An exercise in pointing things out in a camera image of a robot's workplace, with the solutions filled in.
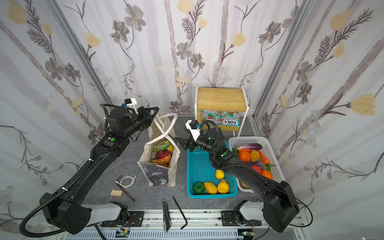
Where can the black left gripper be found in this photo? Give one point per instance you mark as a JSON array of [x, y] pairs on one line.
[[146, 114]]

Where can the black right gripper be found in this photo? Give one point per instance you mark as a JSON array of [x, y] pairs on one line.
[[191, 144]]

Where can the beige canvas tote bag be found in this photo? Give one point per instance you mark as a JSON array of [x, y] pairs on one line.
[[162, 128]]

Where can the green candy bag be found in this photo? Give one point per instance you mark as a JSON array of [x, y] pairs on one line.
[[162, 145]]

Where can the yellow lemon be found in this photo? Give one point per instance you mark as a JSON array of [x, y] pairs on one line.
[[170, 148]]

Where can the pink dragon fruit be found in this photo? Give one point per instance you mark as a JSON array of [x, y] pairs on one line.
[[162, 154]]

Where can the orange Fox's fruits candy bag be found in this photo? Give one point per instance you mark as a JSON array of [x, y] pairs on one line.
[[165, 162]]

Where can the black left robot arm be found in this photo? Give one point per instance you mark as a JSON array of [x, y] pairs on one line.
[[65, 209]]

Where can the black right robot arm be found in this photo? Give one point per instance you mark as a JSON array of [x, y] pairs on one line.
[[280, 206]]

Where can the teal candy bag left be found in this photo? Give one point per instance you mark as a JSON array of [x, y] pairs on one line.
[[211, 115]]

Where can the teal Fox's candy bag right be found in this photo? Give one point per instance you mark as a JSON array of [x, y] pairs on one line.
[[230, 118]]

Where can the teal plastic basket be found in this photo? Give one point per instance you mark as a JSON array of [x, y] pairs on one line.
[[199, 169]]

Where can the white plastic basket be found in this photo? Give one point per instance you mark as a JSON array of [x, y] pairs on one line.
[[267, 150]]

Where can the yellow pear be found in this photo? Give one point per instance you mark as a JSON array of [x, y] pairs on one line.
[[220, 174]]

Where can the white wooden two-tier shelf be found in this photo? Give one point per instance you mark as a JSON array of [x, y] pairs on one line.
[[222, 99]]

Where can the orange persimmon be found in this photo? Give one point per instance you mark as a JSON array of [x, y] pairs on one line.
[[245, 156]]

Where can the green round fruit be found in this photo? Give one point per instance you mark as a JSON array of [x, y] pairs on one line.
[[198, 188]]

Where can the yellow bumpy mango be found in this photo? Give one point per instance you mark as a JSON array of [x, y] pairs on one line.
[[210, 188]]

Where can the large yellow citron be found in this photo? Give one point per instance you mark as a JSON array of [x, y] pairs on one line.
[[223, 187]]

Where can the yellow bell pepper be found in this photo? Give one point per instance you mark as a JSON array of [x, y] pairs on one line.
[[255, 155]]

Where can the dark purple eggplant lower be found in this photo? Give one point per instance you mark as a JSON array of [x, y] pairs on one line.
[[258, 164]]

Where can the brown potato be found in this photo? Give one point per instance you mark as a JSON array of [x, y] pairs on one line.
[[244, 186]]

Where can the red tomato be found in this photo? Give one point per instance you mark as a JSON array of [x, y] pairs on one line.
[[257, 169]]

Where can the black hex key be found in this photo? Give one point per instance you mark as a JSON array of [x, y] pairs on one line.
[[181, 212]]

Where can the orange carrot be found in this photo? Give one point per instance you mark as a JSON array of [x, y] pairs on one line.
[[264, 159]]

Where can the small orange pumpkin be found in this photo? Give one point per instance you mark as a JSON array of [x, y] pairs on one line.
[[267, 174]]

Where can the dark thin stick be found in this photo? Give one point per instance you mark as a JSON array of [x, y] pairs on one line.
[[124, 191]]

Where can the small wooden block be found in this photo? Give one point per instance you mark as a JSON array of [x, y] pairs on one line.
[[116, 193]]

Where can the black cylindrical tool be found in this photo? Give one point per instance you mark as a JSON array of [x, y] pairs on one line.
[[166, 216]]

